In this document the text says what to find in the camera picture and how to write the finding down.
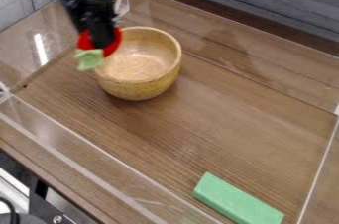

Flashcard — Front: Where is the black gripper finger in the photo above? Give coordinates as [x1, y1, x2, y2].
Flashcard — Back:
[88, 20, 115, 49]

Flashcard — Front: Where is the wooden bowl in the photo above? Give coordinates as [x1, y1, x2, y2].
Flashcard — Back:
[93, 26, 183, 101]

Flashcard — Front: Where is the black equipment under table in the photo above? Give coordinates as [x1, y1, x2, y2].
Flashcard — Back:
[0, 181, 96, 224]

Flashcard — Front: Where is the black cable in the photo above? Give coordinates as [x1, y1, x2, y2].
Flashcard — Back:
[0, 197, 21, 224]

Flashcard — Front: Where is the red plush strawberry toy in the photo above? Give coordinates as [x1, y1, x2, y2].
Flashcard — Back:
[75, 28, 121, 71]

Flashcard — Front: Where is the green rectangular block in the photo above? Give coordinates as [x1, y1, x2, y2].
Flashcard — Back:
[194, 172, 284, 224]

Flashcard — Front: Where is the clear acrylic corner bracket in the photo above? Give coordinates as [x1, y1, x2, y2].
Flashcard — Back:
[113, 0, 129, 17]

